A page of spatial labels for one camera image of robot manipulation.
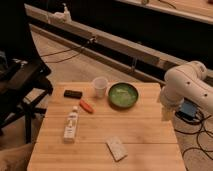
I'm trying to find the white spray bottle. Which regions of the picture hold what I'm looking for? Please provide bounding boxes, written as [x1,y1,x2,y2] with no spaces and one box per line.
[47,4,72,22]

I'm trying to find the translucent plastic cup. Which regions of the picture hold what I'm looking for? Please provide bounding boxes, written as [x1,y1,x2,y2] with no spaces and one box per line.
[92,77,108,98]

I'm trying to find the black chair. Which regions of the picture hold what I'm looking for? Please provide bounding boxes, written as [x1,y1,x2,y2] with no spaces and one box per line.
[0,49,54,145]

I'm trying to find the blue power box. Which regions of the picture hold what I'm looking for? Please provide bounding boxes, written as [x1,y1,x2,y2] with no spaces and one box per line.
[180,101,197,118]

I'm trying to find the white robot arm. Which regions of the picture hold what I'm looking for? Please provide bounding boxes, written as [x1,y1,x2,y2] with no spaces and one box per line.
[159,61,213,121]

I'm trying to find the green ceramic bowl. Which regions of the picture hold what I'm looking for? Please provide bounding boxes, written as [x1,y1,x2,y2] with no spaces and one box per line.
[108,82,139,108]

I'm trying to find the beige sponge pad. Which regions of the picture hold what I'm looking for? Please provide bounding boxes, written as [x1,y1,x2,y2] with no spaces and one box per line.
[106,137,128,162]

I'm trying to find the black rectangular block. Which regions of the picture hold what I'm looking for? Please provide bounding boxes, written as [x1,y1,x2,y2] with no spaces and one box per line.
[64,90,82,99]

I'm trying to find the white plastic bottle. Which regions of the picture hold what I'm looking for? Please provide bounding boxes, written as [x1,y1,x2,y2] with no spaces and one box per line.
[63,106,78,143]

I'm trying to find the long wooden rail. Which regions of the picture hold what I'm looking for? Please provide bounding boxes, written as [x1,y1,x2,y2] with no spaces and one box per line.
[25,0,213,86]

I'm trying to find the orange carrot toy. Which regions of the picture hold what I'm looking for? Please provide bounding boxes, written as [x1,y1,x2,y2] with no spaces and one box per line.
[79,99,94,113]

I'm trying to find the black floor cables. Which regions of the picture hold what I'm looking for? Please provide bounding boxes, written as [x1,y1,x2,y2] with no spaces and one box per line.
[174,109,213,161]

